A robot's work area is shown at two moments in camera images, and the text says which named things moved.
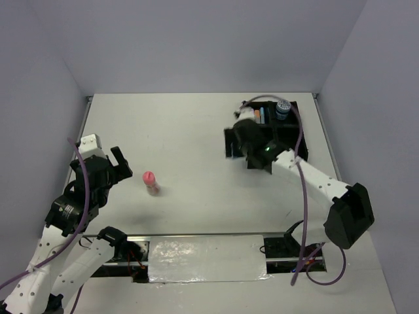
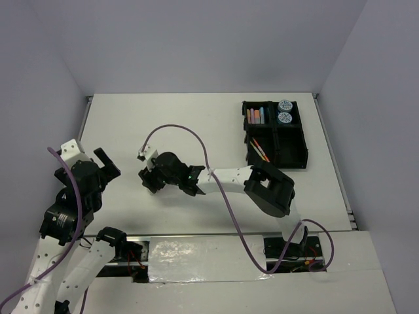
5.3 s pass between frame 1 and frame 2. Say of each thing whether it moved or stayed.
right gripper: moved
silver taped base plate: stayed
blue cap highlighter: stayed
